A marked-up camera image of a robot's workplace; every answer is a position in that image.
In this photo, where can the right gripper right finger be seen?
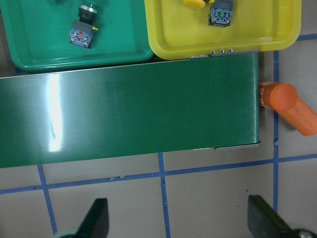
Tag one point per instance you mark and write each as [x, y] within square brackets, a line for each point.
[263, 222]

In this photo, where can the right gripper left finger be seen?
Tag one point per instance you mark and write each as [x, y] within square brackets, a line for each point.
[96, 221]

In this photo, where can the orange cylinder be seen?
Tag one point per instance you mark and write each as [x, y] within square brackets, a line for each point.
[284, 99]
[266, 89]

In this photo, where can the green push button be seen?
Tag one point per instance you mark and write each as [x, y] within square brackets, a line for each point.
[83, 30]

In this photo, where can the yellow push button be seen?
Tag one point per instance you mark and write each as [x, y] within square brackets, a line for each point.
[221, 13]

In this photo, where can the green conveyor belt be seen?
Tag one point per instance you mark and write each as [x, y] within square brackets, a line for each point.
[129, 110]

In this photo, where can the green tray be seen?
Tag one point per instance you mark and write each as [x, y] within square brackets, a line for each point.
[38, 33]

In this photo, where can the yellow tray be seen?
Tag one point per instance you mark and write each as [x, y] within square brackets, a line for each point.
[178, 32]

